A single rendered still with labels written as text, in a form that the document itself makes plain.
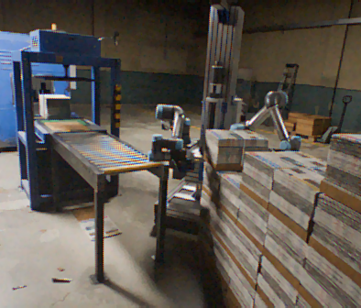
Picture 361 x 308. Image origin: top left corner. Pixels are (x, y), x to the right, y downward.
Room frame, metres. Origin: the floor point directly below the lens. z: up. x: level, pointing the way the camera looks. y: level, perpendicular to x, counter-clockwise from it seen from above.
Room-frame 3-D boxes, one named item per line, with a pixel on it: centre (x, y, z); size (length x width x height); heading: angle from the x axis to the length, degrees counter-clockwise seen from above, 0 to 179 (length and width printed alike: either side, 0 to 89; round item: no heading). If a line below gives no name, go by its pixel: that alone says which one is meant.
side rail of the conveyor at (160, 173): (2.69, 0.48, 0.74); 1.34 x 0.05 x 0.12; 36
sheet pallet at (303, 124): (8.08, -3.20, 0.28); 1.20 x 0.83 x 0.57; 36
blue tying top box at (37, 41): (3.38, 1.28, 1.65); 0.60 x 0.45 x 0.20; 126
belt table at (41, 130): (3.38, 1.28, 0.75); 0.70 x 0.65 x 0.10; 36
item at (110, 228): (2.58, 0.70, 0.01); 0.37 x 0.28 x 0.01; 36
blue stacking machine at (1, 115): (5.61, 2.82, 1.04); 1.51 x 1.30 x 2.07; 36
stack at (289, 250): (1.72, -0.54, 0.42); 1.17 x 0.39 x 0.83; 18
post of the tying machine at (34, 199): (2.88, 1.46, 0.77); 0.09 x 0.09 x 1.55; 36
